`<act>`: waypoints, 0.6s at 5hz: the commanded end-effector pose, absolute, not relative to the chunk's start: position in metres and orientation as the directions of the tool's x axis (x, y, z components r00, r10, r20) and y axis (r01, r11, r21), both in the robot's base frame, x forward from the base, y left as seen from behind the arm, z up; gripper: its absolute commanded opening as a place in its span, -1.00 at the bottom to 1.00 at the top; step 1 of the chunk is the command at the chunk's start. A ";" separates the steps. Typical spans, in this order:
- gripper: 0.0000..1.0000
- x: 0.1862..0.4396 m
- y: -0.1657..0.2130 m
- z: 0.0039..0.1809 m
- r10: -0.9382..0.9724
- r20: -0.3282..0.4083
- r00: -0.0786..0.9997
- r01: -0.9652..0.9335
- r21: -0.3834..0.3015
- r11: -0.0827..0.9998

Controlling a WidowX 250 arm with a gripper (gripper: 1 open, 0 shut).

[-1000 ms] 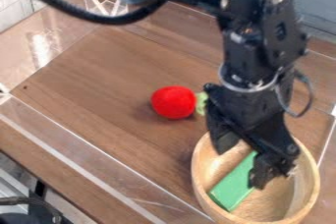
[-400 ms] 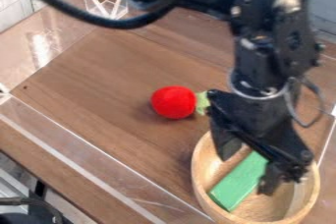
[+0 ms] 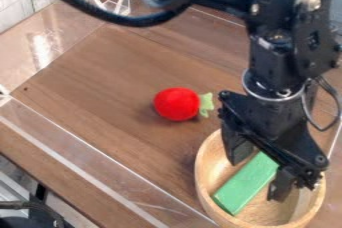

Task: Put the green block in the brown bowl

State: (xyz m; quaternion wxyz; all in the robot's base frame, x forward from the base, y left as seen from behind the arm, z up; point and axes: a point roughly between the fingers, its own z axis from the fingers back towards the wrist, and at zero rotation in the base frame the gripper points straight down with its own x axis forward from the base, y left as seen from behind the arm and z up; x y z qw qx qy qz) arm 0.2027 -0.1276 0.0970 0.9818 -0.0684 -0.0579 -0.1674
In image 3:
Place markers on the brown wooden bowl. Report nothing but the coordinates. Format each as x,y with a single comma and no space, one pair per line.
262,213

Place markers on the clear acrylic corner bracket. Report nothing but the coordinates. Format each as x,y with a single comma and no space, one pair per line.
119,7

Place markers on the red plush tomato toy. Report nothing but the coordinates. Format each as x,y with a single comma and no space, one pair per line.
180,104

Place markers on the green rectangular block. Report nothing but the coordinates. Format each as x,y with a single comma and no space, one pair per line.
246,183

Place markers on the black clamp with cable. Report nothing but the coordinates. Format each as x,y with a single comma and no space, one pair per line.
29,214

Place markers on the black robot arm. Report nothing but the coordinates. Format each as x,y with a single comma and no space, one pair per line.
292,44

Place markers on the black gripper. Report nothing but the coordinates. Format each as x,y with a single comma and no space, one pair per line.
272,125

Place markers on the clear acrylic front wall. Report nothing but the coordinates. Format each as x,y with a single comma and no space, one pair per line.
123,183

